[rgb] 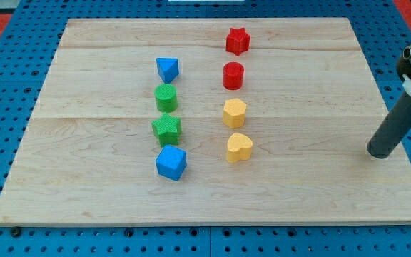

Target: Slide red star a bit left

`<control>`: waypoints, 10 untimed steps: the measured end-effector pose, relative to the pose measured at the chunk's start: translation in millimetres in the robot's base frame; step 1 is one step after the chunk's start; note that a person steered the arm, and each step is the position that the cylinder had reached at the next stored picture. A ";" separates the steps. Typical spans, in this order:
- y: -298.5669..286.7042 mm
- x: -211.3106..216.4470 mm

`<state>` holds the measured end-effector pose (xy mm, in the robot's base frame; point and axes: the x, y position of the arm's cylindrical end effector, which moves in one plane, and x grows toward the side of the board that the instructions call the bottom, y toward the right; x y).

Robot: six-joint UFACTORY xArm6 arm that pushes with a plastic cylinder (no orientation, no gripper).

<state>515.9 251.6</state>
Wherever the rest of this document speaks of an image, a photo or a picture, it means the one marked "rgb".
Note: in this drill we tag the yellow hexagon block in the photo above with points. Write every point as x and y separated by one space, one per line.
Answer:
234 113

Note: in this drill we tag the blue cube block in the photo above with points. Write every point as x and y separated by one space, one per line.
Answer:
171 162

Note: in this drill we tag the red star block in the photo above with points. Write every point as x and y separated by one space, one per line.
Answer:
237 41

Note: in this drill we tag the green star block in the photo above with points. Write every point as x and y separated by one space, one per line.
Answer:
167 129

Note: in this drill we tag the yellow heart block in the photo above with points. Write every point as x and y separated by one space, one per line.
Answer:
239 148

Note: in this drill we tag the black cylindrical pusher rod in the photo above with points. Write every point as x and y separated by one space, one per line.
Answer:
392 130

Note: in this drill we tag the red cylinder block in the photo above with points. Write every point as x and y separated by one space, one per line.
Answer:
233 75

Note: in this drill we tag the wooden board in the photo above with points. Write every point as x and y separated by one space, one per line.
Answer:
88 154

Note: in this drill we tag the blue triangle block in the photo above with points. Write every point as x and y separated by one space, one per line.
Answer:
168 69

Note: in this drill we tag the green cylinder block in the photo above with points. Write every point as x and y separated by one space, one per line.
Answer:
166 98

